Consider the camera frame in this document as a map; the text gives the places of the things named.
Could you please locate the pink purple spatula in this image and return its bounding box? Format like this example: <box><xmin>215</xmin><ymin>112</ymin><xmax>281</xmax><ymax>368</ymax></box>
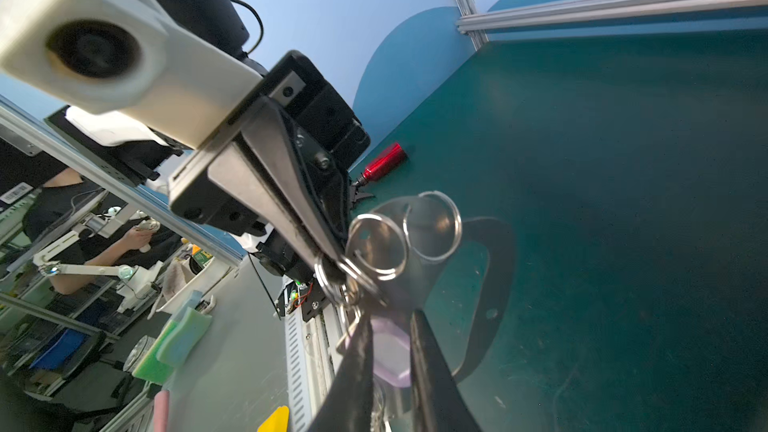
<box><xmin>152</xmin><ymin>390</ymin><xmax>170</xmax><ymax>432</ymax></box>

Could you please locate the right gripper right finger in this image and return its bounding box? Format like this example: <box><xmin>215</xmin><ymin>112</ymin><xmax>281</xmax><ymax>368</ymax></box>
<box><xmin>410</xmin><ymin>310</ymin><xmax>480</xmax><ymax>431</ymax></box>

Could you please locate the aluminium mounting rail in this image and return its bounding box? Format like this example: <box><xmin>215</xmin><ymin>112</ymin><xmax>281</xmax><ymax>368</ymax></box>
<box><xmin>303</xmin><ymin>305</ymin><xmax>343</xmax><ymax>415</ymax></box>

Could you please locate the person at desk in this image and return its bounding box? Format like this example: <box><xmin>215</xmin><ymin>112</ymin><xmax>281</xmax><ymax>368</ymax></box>
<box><xmin>22</xmin><ymin>167</ymin><xmax>182</xmax><ymax>269</ymax></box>

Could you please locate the white slotted cable duct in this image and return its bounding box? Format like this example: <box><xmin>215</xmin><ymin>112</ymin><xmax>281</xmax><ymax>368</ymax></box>
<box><xmin>284</xmin><ymin>311</ymin><xmax>313</xmax><ymax>432</ymax></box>

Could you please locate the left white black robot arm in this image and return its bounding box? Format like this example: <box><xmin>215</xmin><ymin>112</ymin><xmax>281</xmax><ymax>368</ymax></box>
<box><xmin>48</xmin><ymin>0</ymin><xmax>370</xmax><ymax>264</ymax></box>

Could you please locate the white tray with cloth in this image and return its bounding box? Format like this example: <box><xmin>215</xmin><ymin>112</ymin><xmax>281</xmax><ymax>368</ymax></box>
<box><xmin>151</xmin><ymin>242</ymin><xmax>234</xmax><ymax>315</ymax></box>

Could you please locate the left side frame bar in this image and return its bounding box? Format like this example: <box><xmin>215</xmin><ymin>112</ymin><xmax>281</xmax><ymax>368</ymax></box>
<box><xmin>1</xmin><ymin>95</ymin><xmax>244</xmax><ymax>268</ymax></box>

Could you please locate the left green circuit board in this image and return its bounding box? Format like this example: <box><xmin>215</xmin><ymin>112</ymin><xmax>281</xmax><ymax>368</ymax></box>
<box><xmin>274</xmin><ymin>279</ymin><xmax>329</xmax><ymax>322</ymax></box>

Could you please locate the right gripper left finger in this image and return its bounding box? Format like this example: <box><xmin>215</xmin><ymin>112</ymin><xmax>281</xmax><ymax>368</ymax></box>
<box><xmin>308</xmin><ymin>315</ymin><xmax>374</xmax><ymax>432</ymax></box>

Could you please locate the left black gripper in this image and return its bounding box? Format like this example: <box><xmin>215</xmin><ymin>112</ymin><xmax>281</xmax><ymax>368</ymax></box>
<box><xmin>170</xmin><ymin>51</ymin><xmax>371</xmax><ymax>266</ymax></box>

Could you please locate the red cylindrical bottle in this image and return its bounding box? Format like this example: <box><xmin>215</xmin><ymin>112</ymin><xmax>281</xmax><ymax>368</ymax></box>
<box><xmin>350</xmin><ymin>143</ymin><xmax>408</xmax><ymax>206</ymax></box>

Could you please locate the yellow toy shovel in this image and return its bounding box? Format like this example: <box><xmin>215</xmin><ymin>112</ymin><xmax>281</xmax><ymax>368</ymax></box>
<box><xmin>257</xmin><ymin>406</ymin><xmax>290</xmax><ymax>432</ymax></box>

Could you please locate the back aluminium frame bar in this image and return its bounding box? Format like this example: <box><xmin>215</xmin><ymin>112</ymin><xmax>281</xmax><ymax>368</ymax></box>
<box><xmin>457</xmin><ymin>0</ymin><xmax>767</xmax><ymax>34</ymax></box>

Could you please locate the green blue sponge stack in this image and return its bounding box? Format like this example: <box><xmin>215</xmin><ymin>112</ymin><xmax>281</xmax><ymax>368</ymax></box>
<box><xmin>130</xmin><ymin>291</ymin><xmax>212</xmax><ymax>385</ymax></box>

